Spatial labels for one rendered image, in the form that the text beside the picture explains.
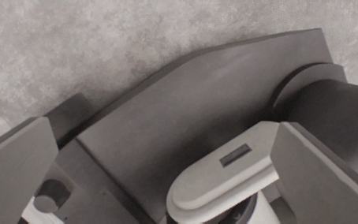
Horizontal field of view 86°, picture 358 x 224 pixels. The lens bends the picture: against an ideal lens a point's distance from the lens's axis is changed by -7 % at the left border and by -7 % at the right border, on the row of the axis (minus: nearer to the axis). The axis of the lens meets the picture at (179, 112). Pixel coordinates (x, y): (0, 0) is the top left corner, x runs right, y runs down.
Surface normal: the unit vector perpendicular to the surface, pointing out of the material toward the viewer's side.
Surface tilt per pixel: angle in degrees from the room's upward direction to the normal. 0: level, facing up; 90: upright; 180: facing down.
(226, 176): 90
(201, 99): 0
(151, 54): 0
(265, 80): 0
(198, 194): 90
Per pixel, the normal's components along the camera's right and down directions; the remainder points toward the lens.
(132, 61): 0.11, 0.29
